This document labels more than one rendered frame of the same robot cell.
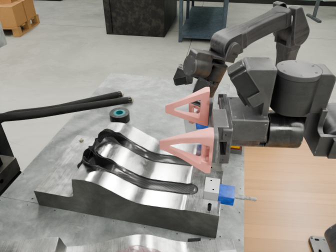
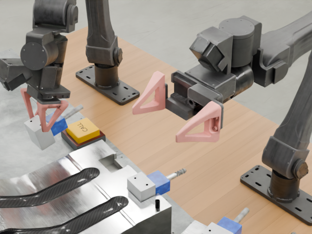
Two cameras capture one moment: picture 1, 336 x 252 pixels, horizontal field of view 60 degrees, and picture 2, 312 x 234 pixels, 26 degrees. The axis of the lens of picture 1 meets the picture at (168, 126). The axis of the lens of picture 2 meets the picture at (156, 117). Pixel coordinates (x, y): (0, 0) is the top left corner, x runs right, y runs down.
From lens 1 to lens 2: 0.74 m
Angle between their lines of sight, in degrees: 39
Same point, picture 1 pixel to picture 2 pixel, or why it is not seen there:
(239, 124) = (219, 89)
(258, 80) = (223, 48)
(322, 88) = (256, 34)
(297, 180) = not seen: hidden behind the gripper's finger
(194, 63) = (43, 51)
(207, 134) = (214, 107)
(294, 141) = (249, 83)
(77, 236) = not seen: outside the picture
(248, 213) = (174, 195)
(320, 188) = not seen: hidden behind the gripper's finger
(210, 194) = (147, 191)
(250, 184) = (147, 166)
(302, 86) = (249, 40)
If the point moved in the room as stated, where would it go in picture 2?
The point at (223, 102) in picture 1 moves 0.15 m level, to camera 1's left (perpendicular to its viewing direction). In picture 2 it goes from (183, 78) to (118, 120)
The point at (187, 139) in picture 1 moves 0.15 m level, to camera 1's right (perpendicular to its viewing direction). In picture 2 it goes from (199, 120) to (257, 79)
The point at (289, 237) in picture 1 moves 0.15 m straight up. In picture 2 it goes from (225, 190) to (230, 137)
